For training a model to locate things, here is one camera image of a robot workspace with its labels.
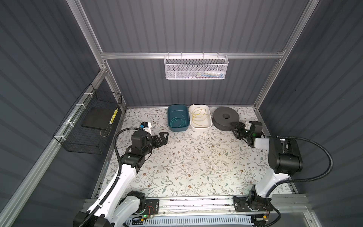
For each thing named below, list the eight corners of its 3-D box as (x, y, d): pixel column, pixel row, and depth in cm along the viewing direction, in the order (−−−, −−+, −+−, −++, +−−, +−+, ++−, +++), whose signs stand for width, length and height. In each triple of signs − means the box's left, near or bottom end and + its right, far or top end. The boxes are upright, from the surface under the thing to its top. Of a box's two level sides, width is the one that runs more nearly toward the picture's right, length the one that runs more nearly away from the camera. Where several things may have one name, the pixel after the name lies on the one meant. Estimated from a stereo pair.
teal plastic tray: (166, 131, 106) (165, 128, 102) (168, 108, 121) (168, 104, 118) (189, 131, 106) (189, 128, 102) (188, 108, 121) (189, 104, 118)
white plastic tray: (189, 131, 106) (190, 126, 101) (189, 108, 121) (189, 103, 116) (211, 131, 106) (213, 126, 101) (208, 108, 121) (209, 103, 116)
